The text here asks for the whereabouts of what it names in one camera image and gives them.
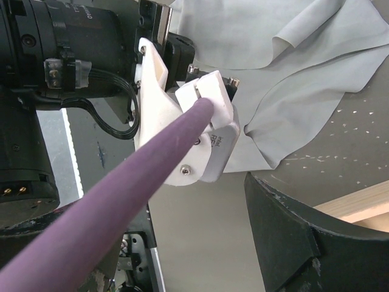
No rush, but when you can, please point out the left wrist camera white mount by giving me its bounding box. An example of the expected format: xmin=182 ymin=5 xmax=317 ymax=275
xmin=133 ymin=38 xmax=240 ymax=186

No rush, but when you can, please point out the grey underwear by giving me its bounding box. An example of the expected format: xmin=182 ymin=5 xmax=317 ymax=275
xmin=170 ymin=1 xmax=388 ymax=173

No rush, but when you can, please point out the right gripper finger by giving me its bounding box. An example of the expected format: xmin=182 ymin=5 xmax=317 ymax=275
xmin=244 ymin=173 xmax=388 ymax=291

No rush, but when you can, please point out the wooden compartment tray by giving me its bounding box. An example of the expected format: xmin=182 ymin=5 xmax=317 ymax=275
xmin=315 ymin=181 xmax=388 ymax=232

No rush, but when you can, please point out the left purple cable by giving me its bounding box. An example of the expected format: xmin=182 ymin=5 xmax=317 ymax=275
xmin=0 ymin=97 xmax=215 ymax=292

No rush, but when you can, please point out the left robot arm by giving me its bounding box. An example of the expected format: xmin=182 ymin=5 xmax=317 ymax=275
xmin=1 ymin=1 xmax=195 ymax=291

